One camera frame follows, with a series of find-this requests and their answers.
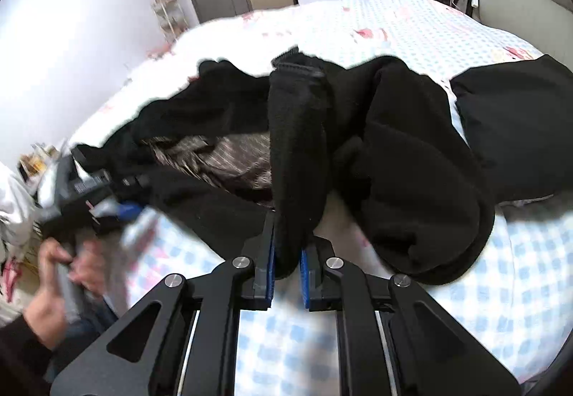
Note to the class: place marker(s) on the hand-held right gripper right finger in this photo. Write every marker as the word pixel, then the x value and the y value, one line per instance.
pixel 305 279

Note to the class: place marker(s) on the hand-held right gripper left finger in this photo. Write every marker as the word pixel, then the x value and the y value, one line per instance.
pixel 270 261

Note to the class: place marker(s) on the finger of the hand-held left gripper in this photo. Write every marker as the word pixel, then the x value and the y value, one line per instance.
pixel 130 210

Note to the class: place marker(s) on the black fleece jacket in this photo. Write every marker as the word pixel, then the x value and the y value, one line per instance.
pixel 403 154

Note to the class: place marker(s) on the black garment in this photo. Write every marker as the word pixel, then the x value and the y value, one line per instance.
pixel 515 127

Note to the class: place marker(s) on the person's left hand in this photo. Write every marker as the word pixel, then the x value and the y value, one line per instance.
pixel 44 306

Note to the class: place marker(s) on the bed with checked cartoon sheet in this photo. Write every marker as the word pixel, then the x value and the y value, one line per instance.
pixel 358 19

